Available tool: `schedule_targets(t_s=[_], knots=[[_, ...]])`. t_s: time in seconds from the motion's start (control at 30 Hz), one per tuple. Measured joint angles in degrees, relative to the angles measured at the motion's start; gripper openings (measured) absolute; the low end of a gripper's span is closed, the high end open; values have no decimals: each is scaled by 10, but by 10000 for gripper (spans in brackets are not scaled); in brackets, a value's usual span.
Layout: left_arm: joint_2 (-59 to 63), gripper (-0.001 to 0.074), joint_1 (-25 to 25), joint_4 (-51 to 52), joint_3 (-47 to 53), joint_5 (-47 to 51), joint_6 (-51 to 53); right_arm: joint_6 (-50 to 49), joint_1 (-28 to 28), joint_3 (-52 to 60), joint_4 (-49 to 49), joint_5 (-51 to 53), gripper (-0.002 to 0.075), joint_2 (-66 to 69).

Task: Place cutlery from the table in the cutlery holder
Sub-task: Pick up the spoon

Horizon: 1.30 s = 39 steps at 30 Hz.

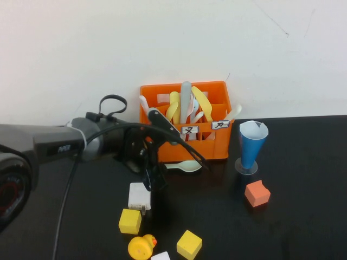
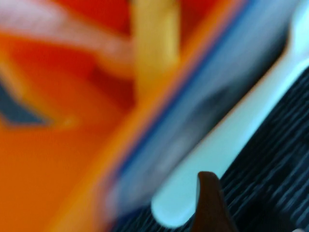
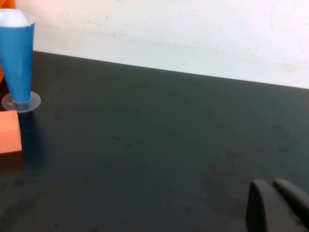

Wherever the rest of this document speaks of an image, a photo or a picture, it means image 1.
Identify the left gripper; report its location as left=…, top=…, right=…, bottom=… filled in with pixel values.
left=119, top=125, right=168, bottom=192

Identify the mint green plastic spoon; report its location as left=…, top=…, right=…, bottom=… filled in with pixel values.
left=163, top=159, right=203, bottom=174

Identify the grey plastic fork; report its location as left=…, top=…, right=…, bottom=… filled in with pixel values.
left=179, top=81, right=193, bottom=123

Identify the orange plastic cutlery crate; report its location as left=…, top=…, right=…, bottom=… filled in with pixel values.
left=139, top=80, right=235, bottom=164

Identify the white charger plug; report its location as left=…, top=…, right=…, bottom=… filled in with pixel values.
left=127, top=182, right=152, bottom=216

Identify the yellow foam cube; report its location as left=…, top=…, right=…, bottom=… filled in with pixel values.
left=118, top=208, right=143, bottom=235
left=176, top=230, right=203, bottom=260

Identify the white fork sign label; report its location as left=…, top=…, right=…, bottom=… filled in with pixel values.
left=181, top=125, right=200, bottom=135

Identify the yellow plastic spoon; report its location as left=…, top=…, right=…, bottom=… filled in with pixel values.
left=169, top=91, right=182, bottom=124
left=164, top=101, right=179, bottom=123

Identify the yellow rubber duck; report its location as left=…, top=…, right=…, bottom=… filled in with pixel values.
left=127, top=233, right=158, bottom=260

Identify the white foam cube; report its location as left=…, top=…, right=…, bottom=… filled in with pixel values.
left=150, top=251, right=172, bottom=260

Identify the light blue plastic fork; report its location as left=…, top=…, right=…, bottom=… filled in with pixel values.
left=190, top=97, right=201, bottom=123

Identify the white zip tie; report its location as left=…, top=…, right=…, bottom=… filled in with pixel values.
left=66, top=120, right=88, bottom=148

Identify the white knife sign label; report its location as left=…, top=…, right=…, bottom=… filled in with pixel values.
left=211, top=119, right=231, bottom=131

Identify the clear round plastic base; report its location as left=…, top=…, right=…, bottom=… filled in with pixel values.
left=234, top=157, right=259, bottom=176

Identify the yellow plastic knife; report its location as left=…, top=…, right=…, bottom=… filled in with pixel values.
left=191, top=86, right=215, bottom=124

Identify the blue paper cone cup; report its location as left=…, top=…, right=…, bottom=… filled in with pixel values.
left=239, top=120, right=269, bottom=169

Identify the orange foam cube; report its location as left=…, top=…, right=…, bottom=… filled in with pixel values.
left=244, top=179, right=272, bottom=208

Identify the cream plastic knife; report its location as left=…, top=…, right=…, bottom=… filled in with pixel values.
left=208, top=103, right=243, bottom=140

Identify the pale pink cutlery handle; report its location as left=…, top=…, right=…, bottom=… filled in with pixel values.
left=138, top=95, right=150, bottom=115

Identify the white plastic cutlery handle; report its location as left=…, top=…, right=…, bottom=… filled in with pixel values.
left=192, top=111, right=205, bottom=125

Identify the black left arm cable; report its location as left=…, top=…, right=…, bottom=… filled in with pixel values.
left=52, top=94, right=211, bottom=260

